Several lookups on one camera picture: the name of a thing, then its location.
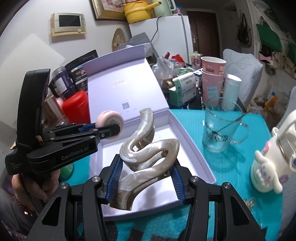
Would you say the pink round tape-like compact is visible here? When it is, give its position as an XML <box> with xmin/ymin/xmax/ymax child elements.
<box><xmin>95</xmin><ymin>110</ymin><xmax>124</xmax><ymax>140</ymax></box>

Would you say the pearly wavy hair claw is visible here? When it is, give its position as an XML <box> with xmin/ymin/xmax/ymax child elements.
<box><xmin>110</xmin><ymin>108</ymin><xmax>180</xmax><ymax>211</ymax></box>

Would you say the person's left hand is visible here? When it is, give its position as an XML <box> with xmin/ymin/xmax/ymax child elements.
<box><xmin>11</xmin><ymin>169</ymin><xmax>60</xmax><ymax>210</ymax></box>

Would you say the red plastic container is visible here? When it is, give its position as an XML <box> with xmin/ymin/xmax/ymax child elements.
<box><xmin>62</xmin><ymin>90</ymin><xmax>91</xmax><ymax>124</ymax></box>

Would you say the dark purple jar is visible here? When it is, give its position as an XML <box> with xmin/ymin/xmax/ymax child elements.
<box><xmin>49</xmin><ymin>66</ymin><xmax>77</xmax><ymax>100</ymax></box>

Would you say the black snack packet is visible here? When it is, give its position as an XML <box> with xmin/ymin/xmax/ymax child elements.
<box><xmin>65</xmin><ymin>50</ymin><xmax>98</xmax><ymax>92</ymax></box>

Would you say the open lavender gift box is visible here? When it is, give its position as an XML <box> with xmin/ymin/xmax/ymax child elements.
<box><xmin>82</xmin><ymin>44</ymin><xmax>217</xmax><ymax>222</ymax></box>

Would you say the cream Cinnamoroll water bottle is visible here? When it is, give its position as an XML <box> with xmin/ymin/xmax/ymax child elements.
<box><xmin>250</xmin><ymin>110</ymin><xmax>295</xmax><ymax>194</ymax></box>

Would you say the teal bubble mailer mat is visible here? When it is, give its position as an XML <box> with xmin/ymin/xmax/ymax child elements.
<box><xmin>62</xmin><ymin>108</ymin><xmax>284</xmax><ymax>241</ymax></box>

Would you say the glass Hello Kitty mug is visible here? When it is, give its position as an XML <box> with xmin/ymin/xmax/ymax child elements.
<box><xmin>202</xmin><ymin>97</ymin><xmax>249</xmax><ymax>152</ymax></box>

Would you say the clear plastic bag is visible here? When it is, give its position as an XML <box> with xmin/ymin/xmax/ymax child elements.
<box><xmin>152</xmin><ymin>57</ymin><xmax>182</xmax><ymax>87</ymax></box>

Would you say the green white medicine box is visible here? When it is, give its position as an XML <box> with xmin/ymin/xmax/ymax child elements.
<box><xmin>169</xmin><ymin>72</ymin><xmax>196</xmax><ymax>107</ymax></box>

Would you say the gold framed picture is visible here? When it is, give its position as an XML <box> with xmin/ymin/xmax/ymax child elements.
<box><xmin>90</xmin><ymin>0</ymin><xmax>126</xmax><ymax>21</ymax></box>

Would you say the white refrigerator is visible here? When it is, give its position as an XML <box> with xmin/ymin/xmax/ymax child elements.
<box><xmin>129</xmin><ymin>15</ymin><xmax>194</xmax><ymax>64</ymax></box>

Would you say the pale mint tumbler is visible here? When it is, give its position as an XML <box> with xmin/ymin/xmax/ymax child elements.
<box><xmin>222</xmin><ymin>74</ymin><xmax>242</xmax><ymax>111</ymax></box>

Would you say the yellow pot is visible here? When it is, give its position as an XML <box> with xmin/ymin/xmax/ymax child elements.
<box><xmin>123</xmin><ymin>1</ymin><xmax>162</xmax><ymax>24</ymax></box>

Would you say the pink paper cups stack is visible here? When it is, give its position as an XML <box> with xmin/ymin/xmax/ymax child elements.
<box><xmin>201</xmin><ymin>56</ymin><xmax>226</xmax><ymax>104</ymax></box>

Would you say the light green electric kettle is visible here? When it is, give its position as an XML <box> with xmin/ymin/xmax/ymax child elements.
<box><xmin>153</xmin><ymin>0</ymin><xmax>176</xmax><ymax>18</ymax></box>

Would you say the dark brown door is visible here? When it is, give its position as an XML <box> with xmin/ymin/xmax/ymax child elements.
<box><xmin>187</xmin><ymin>11</ymin><xmax>220</xmax><ymax>58</ymax></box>

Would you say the black hanging handbag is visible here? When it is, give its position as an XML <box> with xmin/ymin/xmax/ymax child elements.
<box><xmin>237</xmin><ymin>13</ymin><xmax>252</xmax><ymax>48</ymax></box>

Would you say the green tote bag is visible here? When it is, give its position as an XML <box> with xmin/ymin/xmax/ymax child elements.
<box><xmin>256</xmin><ymin>24</ymin><xmax>282</xmax><ymax>52</ymax></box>

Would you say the woven wall plate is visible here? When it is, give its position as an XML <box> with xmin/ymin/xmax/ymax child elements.
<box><xmin>111</xmin><ymin>28</ymin><xmax>126</xmax><ymax>52</ymax></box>

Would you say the wall intercom panel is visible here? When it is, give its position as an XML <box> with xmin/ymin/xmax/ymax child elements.
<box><xmin>50</xmin><ymin>13</ymin><xmax>87</xmax><ymax>37</ymax></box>

